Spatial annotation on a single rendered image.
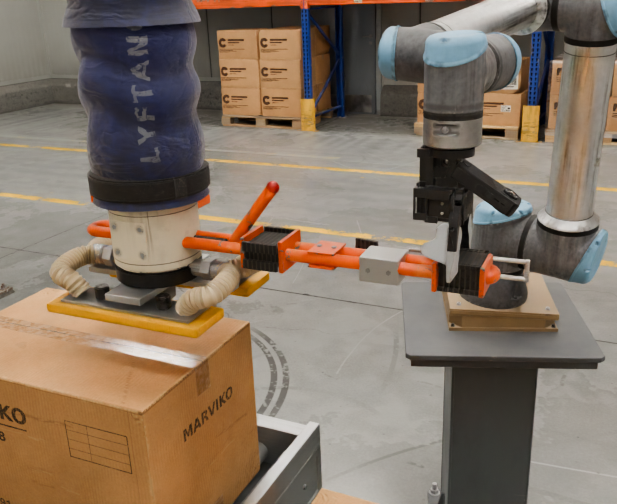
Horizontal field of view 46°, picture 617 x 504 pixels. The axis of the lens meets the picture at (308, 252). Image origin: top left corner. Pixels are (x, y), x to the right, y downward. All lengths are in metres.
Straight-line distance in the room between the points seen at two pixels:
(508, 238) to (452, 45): 0.94
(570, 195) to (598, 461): 1.32
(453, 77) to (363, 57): 9.12
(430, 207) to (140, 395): 0.64
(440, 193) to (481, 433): 1.17
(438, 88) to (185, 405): 0.78
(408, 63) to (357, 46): 8.97
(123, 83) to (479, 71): 0.58
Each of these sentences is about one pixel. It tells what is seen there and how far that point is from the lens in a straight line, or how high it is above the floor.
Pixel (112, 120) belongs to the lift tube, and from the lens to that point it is 1.30.
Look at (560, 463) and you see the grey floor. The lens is 2.87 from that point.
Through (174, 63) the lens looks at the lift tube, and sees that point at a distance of 1.30.
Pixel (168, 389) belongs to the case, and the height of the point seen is 0.95.
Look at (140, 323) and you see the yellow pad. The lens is 1.34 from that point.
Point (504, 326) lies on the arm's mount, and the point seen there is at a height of 0.76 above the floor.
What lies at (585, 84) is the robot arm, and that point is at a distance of 1.76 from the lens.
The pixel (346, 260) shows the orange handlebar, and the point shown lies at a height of 1.21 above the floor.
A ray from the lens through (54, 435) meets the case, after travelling 1.53.
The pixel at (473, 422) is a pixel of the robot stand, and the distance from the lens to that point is 2.17.
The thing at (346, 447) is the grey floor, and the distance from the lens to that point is 2.85.
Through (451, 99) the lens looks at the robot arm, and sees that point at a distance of 1.10.
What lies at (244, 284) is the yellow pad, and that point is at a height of 1.10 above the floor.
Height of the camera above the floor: 1.64
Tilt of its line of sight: 20 degrees down
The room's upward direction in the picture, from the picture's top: 2 degrees counter-clockwise
